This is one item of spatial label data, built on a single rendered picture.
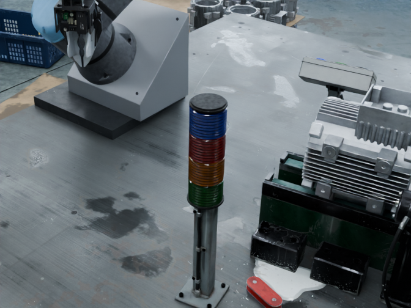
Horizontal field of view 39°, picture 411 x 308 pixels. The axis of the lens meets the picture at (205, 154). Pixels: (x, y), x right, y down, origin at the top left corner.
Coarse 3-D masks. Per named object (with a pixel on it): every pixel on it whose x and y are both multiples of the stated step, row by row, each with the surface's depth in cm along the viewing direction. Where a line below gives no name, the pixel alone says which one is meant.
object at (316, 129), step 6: (312, 126) 111; (318, 126) 111; (312, 132) 111; (318, 132) 110; (318, 138) 112; (408, 150) 105; (408, 156) 104; (408, 162) 106; (306, 180) 117; (306, 186) 117; (312, 186) 117; (390, 210) 111
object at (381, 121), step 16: (368, 96) 111; (384, 96) 114; (400, 96) 112; (368, 112) 106; (384, 112) 105; (400, 112) 108; (368, 128) 108; (384, 128) 106; (400, 128) 105; (384, 144) 108; (400, 144) 106
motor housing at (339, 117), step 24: (336, 120) 112; (312, 144) 112; (360, 144) 109; (312, 168) 113; (336, 168) 110; (360, 168) 109; (408, 168) 106; (336, 192) 113; (360, 192) 112; (384, 192) 109
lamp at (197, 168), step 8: (192, 160) 94; (224, 160) 96; (192, 168) 95; (200, 168) 94; (208, 168) 94; (216, 168) 94; (192, 176) 96; (200, 176) 95; (208, 176) 95; (216, 176) 95; (200, 184) 96; (208, 184) 95; (216, 184) 96
